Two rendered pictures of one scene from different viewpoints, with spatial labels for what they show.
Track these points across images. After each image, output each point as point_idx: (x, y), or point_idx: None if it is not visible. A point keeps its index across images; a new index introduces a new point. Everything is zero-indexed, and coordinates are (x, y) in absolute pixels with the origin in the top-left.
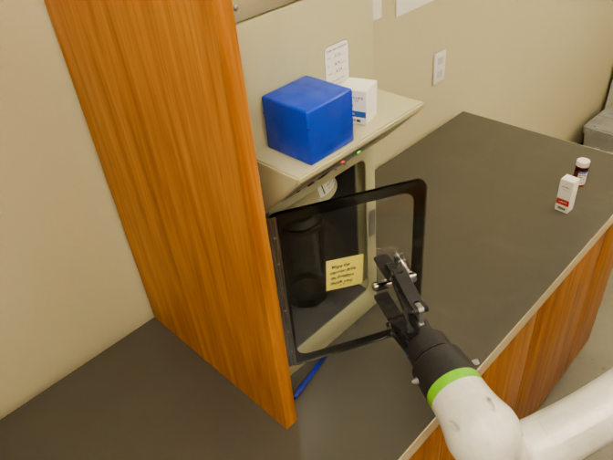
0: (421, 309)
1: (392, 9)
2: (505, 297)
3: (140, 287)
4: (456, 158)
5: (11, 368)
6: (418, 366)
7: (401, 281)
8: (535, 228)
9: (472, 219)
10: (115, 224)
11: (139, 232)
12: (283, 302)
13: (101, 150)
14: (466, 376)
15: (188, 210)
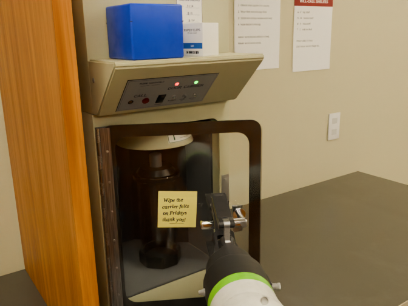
0: (227, 223)
1: (289, 65)
2: (363, 299)
3: (20, 237)
4: (342, 197)
5: None
6: (207, 274)
7: (217, 201)
8: (407, 251)
9: (345, 237)
10: (7, 167)
11: (17, 166)
12: (112, 229)
13: (2, 88)
14: (251, 278)
15: (35, 113)
